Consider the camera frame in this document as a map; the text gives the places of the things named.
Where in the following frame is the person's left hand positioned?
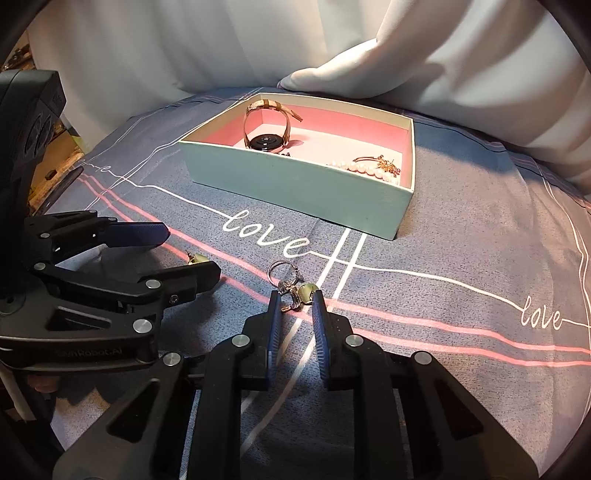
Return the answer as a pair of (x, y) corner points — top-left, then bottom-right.
(25, 374), (63, 394)

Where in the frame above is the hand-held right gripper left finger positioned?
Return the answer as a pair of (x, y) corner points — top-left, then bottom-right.
(51, 291), (283, 480)

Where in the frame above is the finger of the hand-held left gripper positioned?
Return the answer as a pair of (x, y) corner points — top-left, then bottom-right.
(30, 260), (223, 336)
(23, 209), (171, 268)

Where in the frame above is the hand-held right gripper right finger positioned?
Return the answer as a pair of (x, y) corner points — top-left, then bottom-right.
(311, 289), (541, 480)

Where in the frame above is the silver chain bracelet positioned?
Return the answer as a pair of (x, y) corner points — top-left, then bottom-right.
(268, 260), (321, 313)

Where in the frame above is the beige strap wrist watch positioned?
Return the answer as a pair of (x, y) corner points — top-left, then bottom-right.
(242, 97), (304, 156)

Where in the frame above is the teal and pink jewelry box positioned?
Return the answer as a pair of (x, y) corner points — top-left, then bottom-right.
(178, 91), (417, 241)

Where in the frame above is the white pearl bracelet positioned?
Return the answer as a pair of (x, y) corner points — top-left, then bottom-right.
(328, 157), (400, 186)

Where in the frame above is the pale curtain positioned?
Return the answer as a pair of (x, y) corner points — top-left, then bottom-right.
(28, 0), (591, 195)

